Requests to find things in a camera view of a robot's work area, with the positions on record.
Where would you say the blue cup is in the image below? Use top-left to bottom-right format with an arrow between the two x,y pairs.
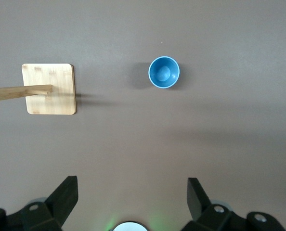
147,55 -> 181,90

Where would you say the wooden cup stand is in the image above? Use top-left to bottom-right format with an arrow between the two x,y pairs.
0,63 -> 77,141

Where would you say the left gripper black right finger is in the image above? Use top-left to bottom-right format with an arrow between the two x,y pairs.
181,177 -> 248,231

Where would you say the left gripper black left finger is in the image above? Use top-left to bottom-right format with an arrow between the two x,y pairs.
5,175 -> 79,231

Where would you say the brown table cover cloth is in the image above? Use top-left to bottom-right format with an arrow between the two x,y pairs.
0,0 -> 286,231

